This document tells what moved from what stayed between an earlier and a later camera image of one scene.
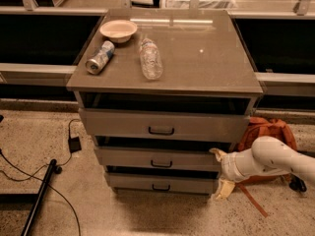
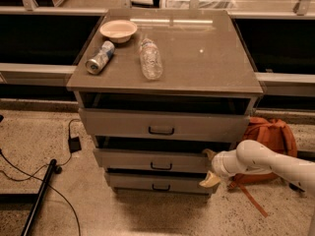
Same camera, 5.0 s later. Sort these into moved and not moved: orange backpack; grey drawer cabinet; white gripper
Moved: white gripper
Not moved: grey drawer cabinet; orange backpack
